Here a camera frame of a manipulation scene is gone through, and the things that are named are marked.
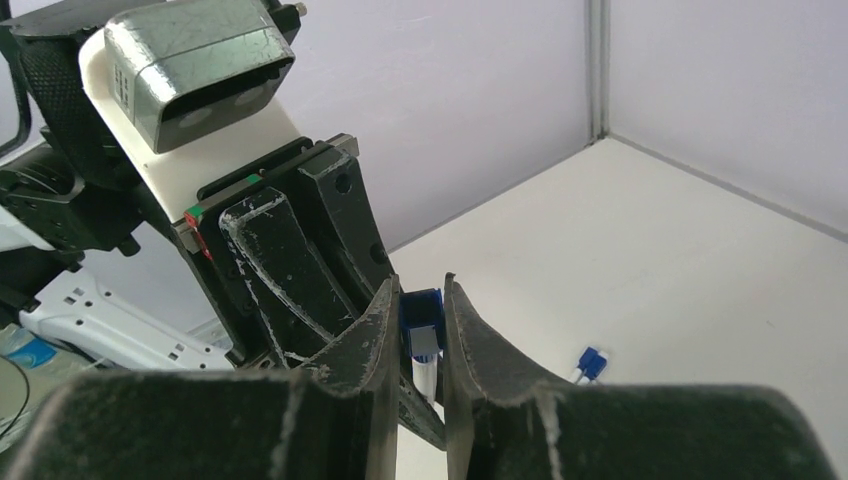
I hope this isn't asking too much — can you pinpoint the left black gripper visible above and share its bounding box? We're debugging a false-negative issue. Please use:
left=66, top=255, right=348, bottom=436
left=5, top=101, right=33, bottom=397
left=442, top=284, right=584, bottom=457
left=173, top=134, right=394, bottom=380

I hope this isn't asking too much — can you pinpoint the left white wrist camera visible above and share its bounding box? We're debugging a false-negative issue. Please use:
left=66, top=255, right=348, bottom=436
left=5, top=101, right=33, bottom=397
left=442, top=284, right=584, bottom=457
left=78, top=1, right=301, bottom=224

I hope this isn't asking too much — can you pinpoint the white marker pen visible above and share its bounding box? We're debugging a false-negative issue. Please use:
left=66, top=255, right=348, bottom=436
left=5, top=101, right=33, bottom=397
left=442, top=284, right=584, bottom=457
left=411, top=354, right=439, bottom=404

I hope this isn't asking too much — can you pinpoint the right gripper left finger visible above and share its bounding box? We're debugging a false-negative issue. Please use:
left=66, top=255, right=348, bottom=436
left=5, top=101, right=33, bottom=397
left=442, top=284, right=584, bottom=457
left=291, top=275, right=400, bottom=479

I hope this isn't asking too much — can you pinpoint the left black camera cable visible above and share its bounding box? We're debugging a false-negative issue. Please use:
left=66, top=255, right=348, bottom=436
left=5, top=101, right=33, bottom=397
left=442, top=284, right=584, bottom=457
left=0, top=39, right=33, bottom=160

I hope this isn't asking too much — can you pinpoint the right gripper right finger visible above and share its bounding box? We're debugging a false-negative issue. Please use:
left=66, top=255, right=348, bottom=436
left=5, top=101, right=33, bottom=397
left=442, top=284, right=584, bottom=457
left=443, top=273, right=570, bottom=479

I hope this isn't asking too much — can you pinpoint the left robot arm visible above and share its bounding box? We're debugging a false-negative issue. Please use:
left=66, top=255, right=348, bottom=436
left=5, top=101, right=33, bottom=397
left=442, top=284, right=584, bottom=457
left=1, top=1, right=393, bottom=370

